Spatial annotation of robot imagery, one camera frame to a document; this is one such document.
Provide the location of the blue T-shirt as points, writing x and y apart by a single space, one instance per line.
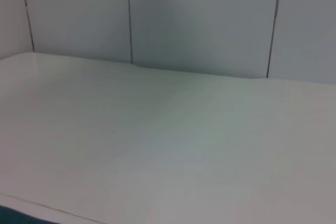
15 216

